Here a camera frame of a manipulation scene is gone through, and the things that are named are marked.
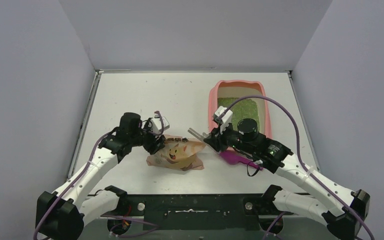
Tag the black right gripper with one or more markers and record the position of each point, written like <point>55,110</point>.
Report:
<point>212,139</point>

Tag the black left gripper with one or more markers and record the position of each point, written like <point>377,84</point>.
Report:
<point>155,143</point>

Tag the white bag clip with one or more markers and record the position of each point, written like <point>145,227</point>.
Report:
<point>197,135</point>

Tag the purple litter scoop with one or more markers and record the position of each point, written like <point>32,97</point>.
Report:
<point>235,159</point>

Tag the beige cat litter bag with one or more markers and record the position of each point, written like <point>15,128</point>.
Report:
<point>179,153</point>

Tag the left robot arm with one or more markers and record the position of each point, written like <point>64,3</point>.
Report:
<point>63,213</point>

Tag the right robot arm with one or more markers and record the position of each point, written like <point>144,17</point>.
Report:
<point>341,210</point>

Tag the green cat litter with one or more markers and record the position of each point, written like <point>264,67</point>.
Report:
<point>245,109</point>

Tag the pink litter box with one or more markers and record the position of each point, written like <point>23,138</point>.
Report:
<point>239,89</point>

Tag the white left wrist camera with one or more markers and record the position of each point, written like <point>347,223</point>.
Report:
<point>159,125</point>

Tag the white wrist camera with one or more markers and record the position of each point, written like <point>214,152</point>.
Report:
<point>159,125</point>
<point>222,117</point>

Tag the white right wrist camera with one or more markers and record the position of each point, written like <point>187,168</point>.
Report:
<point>222,117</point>

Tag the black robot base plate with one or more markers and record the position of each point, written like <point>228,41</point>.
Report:
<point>198,211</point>

